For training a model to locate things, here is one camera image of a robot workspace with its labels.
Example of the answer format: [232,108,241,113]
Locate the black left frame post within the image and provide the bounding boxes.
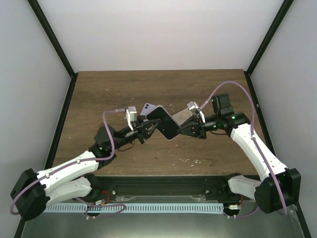
[27,0,75,78]

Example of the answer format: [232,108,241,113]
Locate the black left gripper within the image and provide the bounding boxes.
[110,115,161,151]

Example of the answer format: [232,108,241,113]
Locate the pink phone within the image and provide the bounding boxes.
[146,105,180,140]

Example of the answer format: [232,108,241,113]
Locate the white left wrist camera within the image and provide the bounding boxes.
[125,106,137,130]

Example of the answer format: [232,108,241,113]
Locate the black right frame post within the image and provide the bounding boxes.
[246,0,294,75]

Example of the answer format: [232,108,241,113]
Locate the black frame post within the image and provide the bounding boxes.
[246,0,294,75]
[27,0,75,78]

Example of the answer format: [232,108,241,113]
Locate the beige phone case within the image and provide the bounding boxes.
[172,109,192,126]

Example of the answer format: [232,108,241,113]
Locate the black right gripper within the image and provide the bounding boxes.
[177,114,221,139]

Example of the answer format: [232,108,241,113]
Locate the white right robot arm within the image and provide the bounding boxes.
[177,94,301,214]

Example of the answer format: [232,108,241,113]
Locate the grey metal front plate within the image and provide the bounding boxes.
[22,198,304,238]

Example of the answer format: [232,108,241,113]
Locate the light blue slotted cable duct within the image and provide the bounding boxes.
[45,203,224,214]

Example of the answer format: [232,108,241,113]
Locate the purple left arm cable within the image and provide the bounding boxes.
[9,108,129,220]

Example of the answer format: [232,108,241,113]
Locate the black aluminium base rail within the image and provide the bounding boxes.
[82,176,248,202]

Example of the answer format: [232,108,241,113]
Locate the black left table edge rail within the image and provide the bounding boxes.
[13,73,79,238]

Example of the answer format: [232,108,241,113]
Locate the black right table edge rail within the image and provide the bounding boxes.
[244,71,312,238]

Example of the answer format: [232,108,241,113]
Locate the black table edge rail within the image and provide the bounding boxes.
[13,73,79,238]
[244,71,312,238]

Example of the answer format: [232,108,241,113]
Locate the lilac phone case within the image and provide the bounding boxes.
[140,103,161,117]

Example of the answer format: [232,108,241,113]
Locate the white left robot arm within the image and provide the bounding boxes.
[9,119,161,221]

